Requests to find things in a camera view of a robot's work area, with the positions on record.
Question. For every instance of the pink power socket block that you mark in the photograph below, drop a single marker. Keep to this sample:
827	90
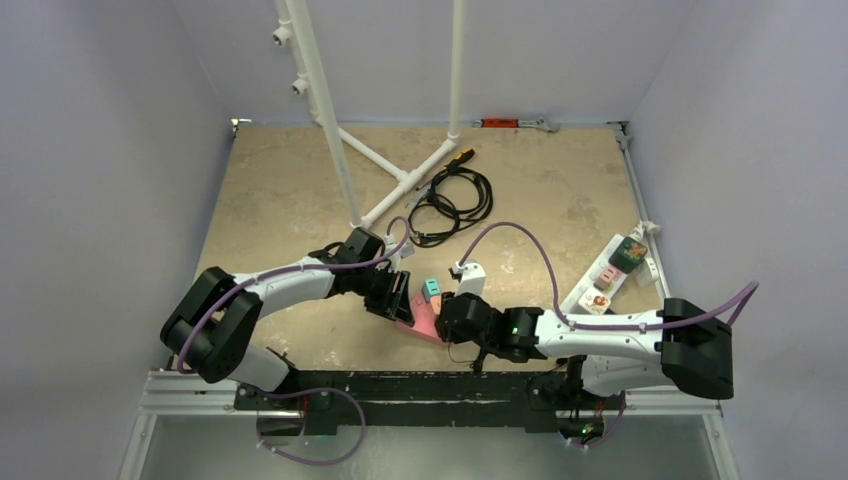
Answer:
425	312

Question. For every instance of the red adjustable wrench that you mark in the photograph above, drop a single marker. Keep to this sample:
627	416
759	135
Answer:
539	123

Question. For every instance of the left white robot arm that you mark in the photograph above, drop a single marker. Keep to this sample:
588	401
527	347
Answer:
211	328

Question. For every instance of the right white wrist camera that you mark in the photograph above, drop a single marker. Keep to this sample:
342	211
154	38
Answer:
471	278

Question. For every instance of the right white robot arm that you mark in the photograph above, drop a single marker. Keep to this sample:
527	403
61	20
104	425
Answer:
678	344

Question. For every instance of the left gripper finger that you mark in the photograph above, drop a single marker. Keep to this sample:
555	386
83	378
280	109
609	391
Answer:
403	297
390	311

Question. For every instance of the small silver wrench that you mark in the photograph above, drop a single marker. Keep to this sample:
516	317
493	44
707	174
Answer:
419	195

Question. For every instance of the black plug adapter with cable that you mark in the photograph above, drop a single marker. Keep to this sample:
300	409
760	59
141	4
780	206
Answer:
475	365

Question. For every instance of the white orange plug on strip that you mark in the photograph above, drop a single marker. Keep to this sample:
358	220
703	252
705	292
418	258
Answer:
593	303

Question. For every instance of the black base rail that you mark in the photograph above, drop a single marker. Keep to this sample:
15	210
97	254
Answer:
550	401

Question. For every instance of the teal plug adapter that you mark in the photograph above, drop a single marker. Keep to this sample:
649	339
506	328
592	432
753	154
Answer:
431	288

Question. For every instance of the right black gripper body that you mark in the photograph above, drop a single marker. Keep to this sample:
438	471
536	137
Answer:
448	318

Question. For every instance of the white power strip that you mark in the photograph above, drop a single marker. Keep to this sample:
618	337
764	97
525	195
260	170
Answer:
647	274

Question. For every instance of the white PVC pipe frame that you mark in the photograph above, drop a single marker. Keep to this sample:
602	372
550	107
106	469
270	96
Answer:
384	74

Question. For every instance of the green plug adapter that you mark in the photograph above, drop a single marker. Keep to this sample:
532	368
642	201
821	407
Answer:
628	255

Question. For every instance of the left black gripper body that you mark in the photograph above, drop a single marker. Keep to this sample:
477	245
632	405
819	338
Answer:
378	283

